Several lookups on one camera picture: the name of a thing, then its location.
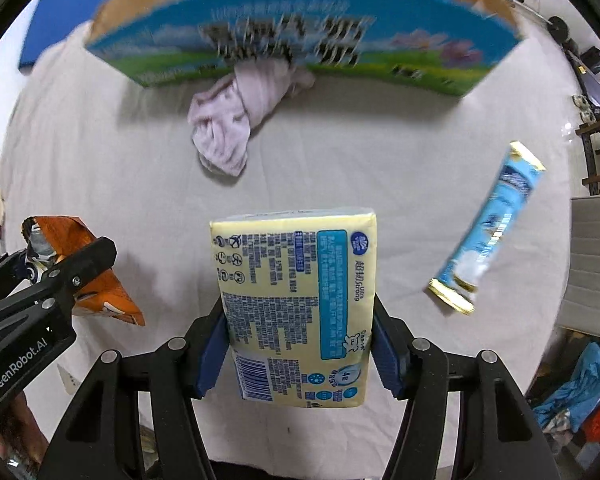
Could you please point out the orange snack bag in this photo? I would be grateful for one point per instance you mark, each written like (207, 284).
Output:
(92, 280)

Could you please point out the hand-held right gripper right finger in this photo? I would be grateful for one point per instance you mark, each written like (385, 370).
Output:
(386, 360)

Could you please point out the blue board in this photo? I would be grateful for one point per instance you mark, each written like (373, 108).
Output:
(60, 20)

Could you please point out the grey chair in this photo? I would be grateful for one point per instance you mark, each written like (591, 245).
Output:
(592, 265)

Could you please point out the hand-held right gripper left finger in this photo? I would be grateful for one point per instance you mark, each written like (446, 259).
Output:
(211, 355)

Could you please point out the blue printed cardboard box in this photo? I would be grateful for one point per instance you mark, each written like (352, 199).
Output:
(300, 25)

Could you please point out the blue clothes pile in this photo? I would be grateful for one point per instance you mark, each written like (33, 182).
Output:
(577, 385)

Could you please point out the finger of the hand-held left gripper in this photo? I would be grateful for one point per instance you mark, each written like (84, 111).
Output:
(70, 272)

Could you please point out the blue gold-edged packet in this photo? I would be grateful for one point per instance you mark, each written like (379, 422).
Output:
(490, 225)

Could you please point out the pink cloth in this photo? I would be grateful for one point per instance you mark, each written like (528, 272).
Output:
(240, 120)

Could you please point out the yellow tissue pack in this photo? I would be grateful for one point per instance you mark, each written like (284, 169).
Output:
(294, 305)

